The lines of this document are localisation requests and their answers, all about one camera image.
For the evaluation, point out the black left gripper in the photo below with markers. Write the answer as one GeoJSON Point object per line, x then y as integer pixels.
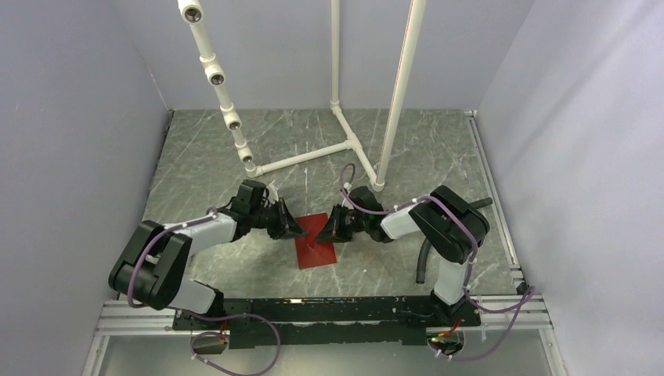
{"type": "Point", "coordinates": [286, 225]}

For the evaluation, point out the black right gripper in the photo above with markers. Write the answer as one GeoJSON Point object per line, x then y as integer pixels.
{"type": "Point", "coordinates": [333, 230]}

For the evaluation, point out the red paper envelope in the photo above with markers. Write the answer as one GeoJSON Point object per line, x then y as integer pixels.
{"type": "Point", "coordinates": [310, 252]}

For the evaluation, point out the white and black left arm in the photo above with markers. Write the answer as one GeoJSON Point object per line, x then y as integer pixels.
{"type": "Point", "coordinates": [151, 268]}

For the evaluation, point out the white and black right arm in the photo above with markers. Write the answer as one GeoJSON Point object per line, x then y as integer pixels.
{"type": "Point", "coordinates": [451, 226]}

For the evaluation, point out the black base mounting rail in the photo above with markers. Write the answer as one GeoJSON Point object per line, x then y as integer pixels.
{"type": "Point", "coordinates": [406, 319]}

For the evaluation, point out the aluminium extrusion frame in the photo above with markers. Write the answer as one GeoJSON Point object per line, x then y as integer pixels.
{"type": "Point", "coordinates": [118, 319]}

